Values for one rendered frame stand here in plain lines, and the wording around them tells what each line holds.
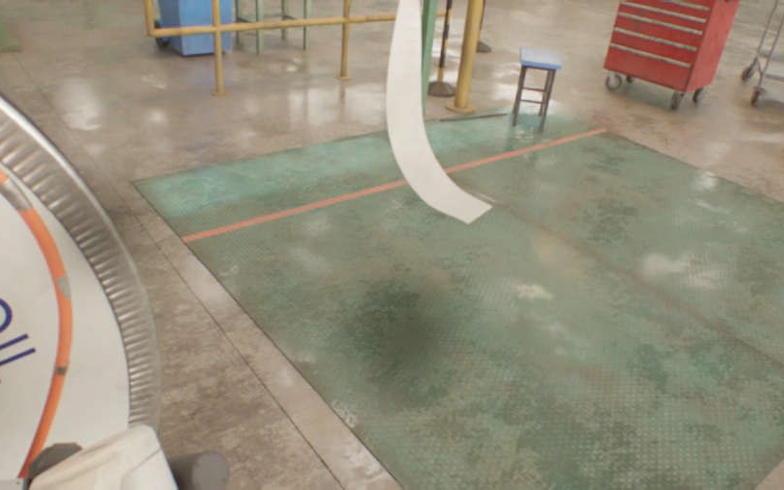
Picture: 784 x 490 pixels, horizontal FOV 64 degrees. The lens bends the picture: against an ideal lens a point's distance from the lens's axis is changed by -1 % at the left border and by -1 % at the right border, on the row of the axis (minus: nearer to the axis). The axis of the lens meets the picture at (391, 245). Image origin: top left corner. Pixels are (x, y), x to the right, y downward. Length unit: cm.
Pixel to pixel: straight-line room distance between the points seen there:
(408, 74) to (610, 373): 164
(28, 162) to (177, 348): 144
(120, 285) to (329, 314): 144
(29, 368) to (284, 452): 102
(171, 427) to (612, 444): 122
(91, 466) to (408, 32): 49
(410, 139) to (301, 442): 121
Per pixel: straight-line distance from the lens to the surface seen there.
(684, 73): 499
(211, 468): 56
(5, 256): 78
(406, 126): 73
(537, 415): 198
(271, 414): 188
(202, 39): 508
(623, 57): 517
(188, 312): 226
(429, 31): 389
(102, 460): 50
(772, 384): 246
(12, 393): 89
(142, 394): 95
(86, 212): 78
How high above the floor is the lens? 135
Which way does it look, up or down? 31 degrees down
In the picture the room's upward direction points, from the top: 6 degrees clockwise
